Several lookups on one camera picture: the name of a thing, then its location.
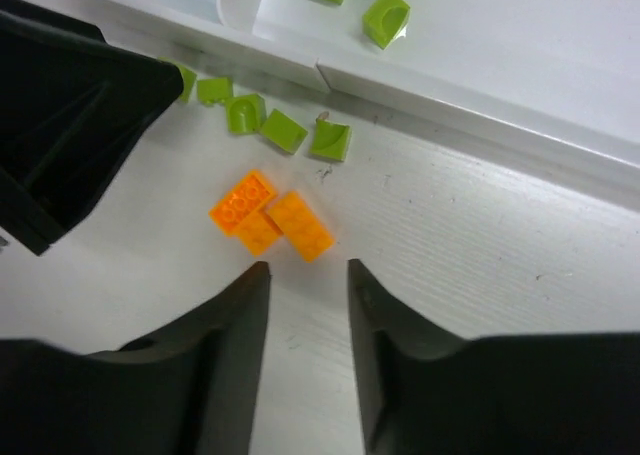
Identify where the orange flat lego plate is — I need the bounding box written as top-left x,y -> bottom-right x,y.
267,191 -> 334,262

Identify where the orange small square lego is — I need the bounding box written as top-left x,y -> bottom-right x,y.
235,210 -> 282,257

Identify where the small green curved lego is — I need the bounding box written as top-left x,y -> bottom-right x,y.
259,109 -> 308,154
310,120 -> 352,162
225,94 -> 266,135
196,77 -> 233,106
161,58 -> 197,103

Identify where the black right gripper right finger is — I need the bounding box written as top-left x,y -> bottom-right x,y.
348,259 -> 639,454

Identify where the orange flat lego brick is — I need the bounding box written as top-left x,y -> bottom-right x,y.
208,169 -> 278,236

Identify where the small green lego single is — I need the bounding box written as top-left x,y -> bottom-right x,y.
362,0 -> 411,49

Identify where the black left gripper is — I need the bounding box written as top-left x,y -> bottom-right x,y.
1,0 -> 182,256

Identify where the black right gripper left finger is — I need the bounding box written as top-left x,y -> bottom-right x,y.
1,262 -> 271,454

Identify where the white divided sorting tray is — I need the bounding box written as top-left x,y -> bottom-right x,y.
41,0 -> 640,196

